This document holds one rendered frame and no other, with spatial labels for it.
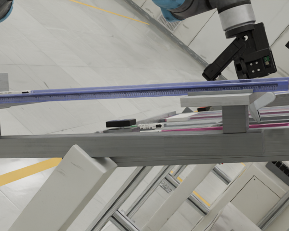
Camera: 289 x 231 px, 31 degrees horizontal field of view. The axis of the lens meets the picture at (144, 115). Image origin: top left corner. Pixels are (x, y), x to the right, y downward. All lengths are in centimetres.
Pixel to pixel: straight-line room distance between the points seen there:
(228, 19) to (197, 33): 886
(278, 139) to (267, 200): 153
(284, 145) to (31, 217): 47
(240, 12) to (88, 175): 58
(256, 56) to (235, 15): 10
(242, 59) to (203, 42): 882
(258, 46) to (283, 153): 29
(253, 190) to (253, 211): 10
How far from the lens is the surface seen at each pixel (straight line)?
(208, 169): 209
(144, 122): 139
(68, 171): 75
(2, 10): 146
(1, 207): 210
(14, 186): 226
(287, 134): 99
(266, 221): 250
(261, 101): 117
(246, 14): 117
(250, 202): 252
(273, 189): 249
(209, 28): 999
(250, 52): 118
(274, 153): 99
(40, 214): 78
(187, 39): 1006
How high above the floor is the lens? 109
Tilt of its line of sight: 14 degrees down
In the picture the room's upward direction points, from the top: 39 degrees clockwise
